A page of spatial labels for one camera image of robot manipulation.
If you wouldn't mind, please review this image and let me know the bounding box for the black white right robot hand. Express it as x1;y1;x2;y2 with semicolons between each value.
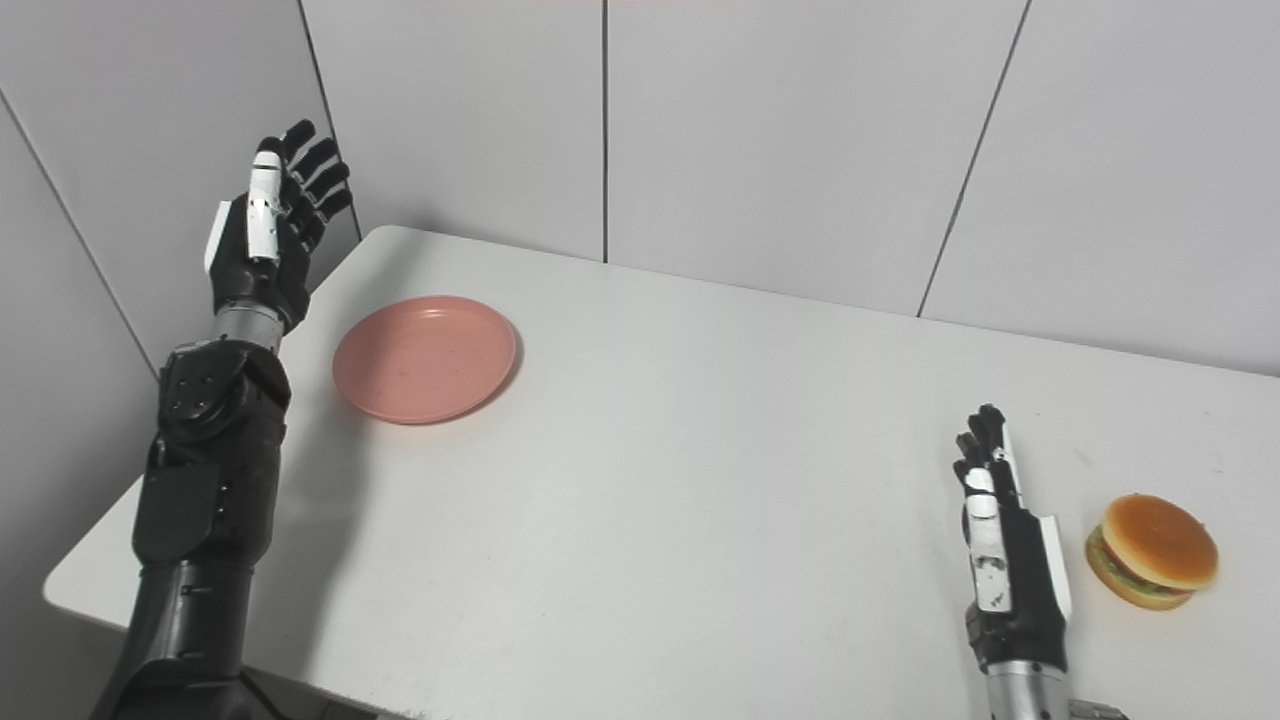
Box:
953;404;1074;673

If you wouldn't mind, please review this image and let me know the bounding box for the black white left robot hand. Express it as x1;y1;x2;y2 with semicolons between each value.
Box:
204;119;354;336

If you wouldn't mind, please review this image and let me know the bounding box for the toy hamburger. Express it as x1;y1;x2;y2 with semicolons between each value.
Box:
1085;493;1220;612

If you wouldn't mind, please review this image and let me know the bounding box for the pink round plate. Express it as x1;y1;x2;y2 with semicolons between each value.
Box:
332;295;519;426

